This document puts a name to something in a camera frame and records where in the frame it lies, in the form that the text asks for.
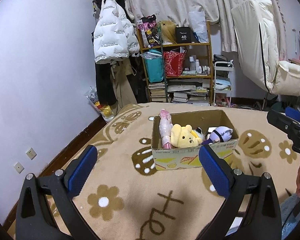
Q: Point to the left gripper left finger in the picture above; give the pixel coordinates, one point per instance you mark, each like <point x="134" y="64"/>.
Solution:
<point x="34" y="218"/>

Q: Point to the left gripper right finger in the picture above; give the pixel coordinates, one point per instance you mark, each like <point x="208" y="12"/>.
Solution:
<point x="262" y="219"/>

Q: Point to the purple haired doll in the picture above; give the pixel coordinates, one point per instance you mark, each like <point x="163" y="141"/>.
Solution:
<point x="218" y="134"/>

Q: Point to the white fluffy plush toy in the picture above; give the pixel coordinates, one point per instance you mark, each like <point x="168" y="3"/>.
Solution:
<point x="197" y="133"/>

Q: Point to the yellow bear plush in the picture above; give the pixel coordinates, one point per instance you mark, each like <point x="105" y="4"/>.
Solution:
<point x="181" y="137"/>

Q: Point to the pale pink plush toy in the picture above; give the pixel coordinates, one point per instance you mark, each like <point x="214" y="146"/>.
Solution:
<point x="165" y="127"/>

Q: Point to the beige patterned carpet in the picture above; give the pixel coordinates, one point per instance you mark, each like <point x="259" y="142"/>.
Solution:
<point x="126" y="197"/>

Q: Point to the open cardboard box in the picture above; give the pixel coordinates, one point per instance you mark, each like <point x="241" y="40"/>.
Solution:
<point x="180" y="158"/>

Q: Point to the white rolling cart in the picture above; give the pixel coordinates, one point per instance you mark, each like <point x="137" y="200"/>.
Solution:
<point x="222" y="87"/>

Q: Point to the cream hanging duvet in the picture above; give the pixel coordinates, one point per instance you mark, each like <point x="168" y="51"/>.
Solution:
<point x="258" y="52"/>

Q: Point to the stack of books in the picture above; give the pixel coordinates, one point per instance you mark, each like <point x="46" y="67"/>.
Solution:
<point x="195" y="91"/>

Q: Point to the bag of plush toys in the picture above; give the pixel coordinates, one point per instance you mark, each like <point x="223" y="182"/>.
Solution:
<point x="103" y="109"/>

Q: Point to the wooden bookshelf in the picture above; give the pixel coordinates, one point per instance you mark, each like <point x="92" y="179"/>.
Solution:
<point x="198" y="60"/>

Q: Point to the red patterned bag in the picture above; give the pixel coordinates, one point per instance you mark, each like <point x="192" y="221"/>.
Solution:
<point x="174" y="63"/>

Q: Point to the beige trench coat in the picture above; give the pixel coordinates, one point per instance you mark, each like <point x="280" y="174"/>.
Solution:
<point x="122" y="88"/>

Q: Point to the white plastic bag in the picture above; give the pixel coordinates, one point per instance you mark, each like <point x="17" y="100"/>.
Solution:
<point x="198" y="25"/>

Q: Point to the black box with 40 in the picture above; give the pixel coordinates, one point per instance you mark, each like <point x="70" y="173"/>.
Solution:
<point x="183" y="35"/>

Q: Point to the teal bag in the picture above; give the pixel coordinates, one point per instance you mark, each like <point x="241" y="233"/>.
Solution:
<point x="154" y="66"/>

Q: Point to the blonde wig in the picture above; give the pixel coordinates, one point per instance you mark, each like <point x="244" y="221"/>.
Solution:
<point x="167" y="29"/>

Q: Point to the colourful printed bag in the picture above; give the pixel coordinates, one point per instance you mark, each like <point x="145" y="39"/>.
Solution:
<point x="148" y="30"/>

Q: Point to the white puffer jacket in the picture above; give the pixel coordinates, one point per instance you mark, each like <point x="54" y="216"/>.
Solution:
<point x="114" y="37"/>

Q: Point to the wall socket lower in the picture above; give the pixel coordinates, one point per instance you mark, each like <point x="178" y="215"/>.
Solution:
<point x="18" y="167"/>

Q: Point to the wall socket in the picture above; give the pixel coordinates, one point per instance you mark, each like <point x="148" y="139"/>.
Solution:
<point x="18" y="167"/>
<point x="31" y="153"/>

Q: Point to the wall socket upper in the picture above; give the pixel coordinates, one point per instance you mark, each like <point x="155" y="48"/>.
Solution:
<point x="31" y="153"/>

